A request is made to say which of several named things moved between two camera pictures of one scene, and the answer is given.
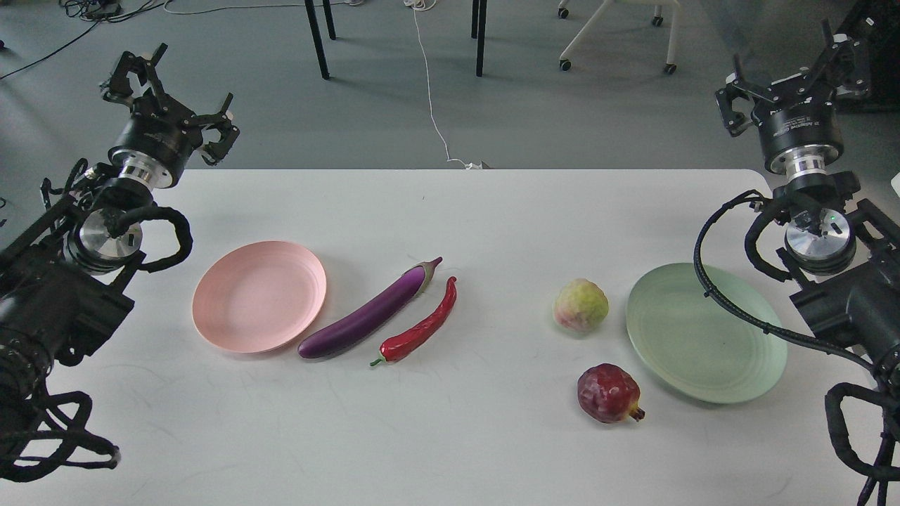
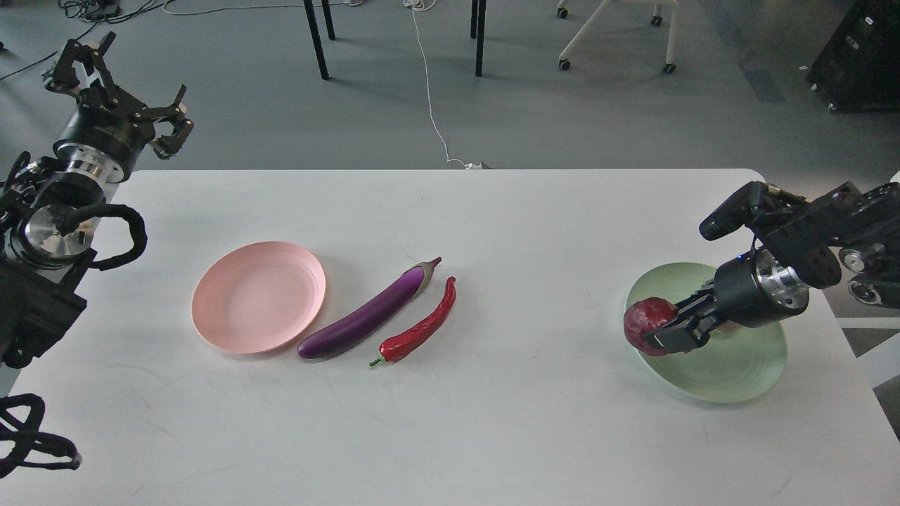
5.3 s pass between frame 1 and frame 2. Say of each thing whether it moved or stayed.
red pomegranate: moved
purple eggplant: stayed
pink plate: stayed
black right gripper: moved
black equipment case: stayed
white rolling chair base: stayed
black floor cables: stayed
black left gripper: moved
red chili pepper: stayed
